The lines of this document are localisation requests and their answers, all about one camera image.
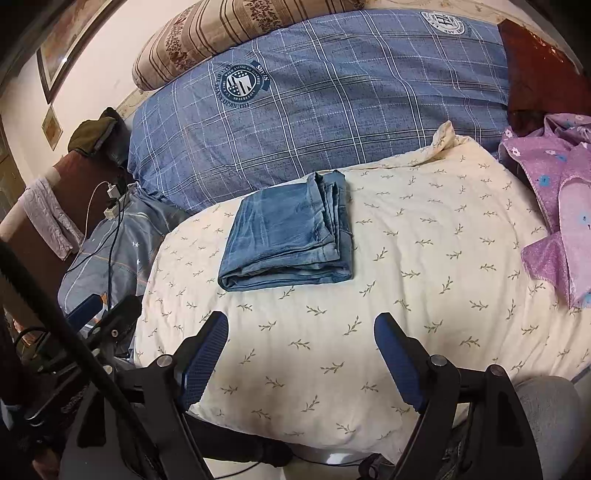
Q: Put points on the grey fleece clothing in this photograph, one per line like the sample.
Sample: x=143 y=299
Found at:
x=554 y=429

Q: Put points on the white charger plug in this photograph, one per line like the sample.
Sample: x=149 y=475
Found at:
x=111 y=191

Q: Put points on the large framed picture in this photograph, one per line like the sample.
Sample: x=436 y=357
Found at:
x=69 y=41

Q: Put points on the grey hanging cloth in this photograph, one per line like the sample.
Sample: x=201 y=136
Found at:
x=48 y=217

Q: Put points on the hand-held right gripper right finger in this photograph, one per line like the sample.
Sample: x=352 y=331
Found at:
x=399 y=360

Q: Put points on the blue plaid quilt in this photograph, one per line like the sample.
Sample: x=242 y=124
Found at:
x=332 y=106

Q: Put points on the small framed picture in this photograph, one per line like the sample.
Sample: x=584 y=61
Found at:
x=51 y=125

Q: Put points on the light blue denim pants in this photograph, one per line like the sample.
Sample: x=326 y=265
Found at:
x=288 y=235

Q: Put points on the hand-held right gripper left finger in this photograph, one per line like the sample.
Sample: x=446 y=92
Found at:
x=205 y=355

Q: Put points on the purple floral garment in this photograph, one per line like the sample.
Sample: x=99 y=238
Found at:
x=558 y=194

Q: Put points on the dark green cloth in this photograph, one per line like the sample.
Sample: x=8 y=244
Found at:
x=94 y=134

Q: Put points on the brown striped pillow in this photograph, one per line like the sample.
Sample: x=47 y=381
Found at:
x=221 y=32

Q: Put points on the cream leaf-print quilt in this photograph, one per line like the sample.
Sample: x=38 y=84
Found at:
x=369 y=295

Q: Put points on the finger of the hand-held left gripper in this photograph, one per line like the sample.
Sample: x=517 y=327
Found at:
x=115 y=323
x=85 y=310

